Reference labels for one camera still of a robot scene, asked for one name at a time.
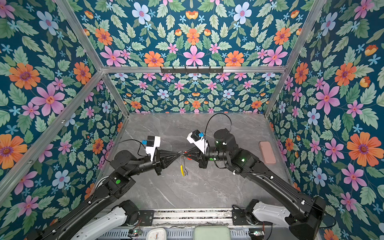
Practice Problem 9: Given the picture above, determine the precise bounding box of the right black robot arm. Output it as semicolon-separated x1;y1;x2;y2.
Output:
185;129;326;240

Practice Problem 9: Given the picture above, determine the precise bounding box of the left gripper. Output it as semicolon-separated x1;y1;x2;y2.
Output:
126;147;181;178

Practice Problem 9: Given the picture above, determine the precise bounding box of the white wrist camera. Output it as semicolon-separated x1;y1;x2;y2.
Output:
187;130;209;154
142;136;161;162

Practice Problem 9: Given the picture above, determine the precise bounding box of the pale green box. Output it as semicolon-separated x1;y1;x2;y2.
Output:
193;226;231;240

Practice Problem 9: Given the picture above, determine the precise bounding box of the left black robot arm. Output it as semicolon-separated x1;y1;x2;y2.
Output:
25;150;183;240

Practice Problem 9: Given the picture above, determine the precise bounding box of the pink eraser case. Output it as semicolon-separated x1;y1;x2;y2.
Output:
259;141;277;165

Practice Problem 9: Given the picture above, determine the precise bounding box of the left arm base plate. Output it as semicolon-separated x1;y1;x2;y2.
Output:
134;210;155;227

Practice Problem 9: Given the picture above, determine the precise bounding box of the black hook rail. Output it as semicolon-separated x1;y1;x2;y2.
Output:
160;67;224;74

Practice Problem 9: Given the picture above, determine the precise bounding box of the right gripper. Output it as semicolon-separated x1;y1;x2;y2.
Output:
184;146;231;169

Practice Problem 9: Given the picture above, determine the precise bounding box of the aluminium front rail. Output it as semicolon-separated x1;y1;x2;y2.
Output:
67;207;316;229

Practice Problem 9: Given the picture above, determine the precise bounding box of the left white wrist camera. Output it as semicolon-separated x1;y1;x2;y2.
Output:
142;136;161;162

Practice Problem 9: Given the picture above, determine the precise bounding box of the white clock at front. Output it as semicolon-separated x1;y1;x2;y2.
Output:
146;228;168;240

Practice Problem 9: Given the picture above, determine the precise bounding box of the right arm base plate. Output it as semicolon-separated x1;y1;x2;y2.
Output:
232;209;272;226

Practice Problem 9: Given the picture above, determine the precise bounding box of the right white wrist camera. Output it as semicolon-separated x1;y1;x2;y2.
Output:
187;130;209;154

